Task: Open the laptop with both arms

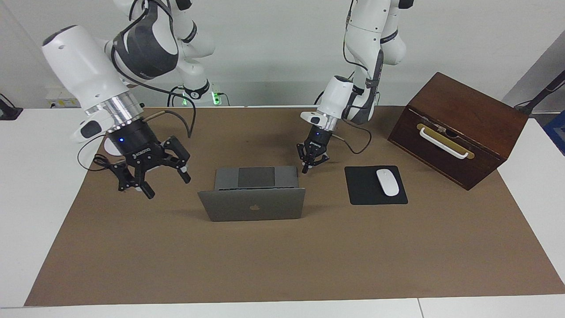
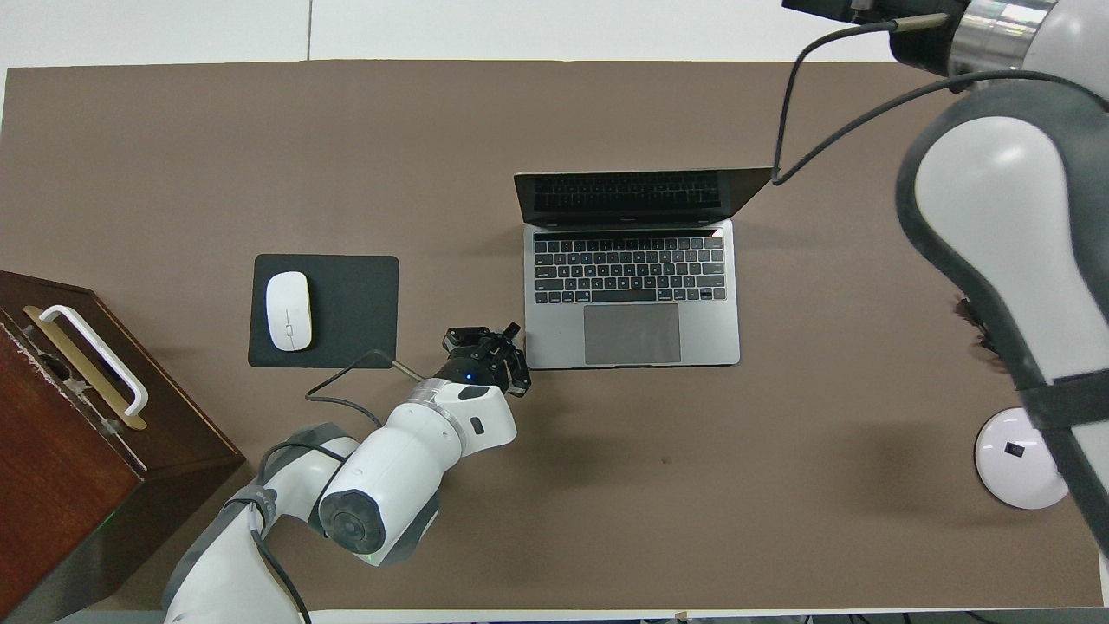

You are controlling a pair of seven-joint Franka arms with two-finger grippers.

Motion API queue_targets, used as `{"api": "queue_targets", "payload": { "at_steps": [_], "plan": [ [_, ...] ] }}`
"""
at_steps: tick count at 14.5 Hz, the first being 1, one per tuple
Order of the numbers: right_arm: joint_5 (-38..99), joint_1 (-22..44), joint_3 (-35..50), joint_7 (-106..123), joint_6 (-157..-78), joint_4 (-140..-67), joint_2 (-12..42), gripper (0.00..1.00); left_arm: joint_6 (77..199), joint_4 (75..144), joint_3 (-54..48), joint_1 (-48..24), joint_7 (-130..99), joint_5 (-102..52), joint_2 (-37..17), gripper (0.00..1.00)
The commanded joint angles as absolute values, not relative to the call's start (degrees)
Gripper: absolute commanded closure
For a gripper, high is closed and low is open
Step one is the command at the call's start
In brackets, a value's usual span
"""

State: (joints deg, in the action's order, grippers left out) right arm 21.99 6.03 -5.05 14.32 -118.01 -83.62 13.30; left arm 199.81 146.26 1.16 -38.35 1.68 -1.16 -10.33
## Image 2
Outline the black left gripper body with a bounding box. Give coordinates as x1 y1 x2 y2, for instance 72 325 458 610
431 334 521 398

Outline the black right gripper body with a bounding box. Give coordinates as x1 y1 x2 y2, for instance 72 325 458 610
866 0 967 77

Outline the silver laptop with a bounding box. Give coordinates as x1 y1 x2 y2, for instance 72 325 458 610
513 166 775 370

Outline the black mouse pad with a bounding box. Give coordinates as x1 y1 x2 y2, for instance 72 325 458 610
248 254 400 370

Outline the white computer mouse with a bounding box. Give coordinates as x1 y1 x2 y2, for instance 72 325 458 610
265 271 313 352

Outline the brown table mat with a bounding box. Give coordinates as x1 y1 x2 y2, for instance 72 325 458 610
0 59 1103 612

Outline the dark wooden box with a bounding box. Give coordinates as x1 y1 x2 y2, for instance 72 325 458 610
0 269 246 624

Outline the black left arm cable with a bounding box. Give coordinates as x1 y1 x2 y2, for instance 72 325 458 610
227 349 427 624

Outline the black lamp power cable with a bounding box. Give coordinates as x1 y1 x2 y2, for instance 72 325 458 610
955 296 999 358

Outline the white box handle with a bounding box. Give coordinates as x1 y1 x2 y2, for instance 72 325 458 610
38 304 149 419

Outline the brass handle plate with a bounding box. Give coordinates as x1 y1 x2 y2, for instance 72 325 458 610
23 305 148 432

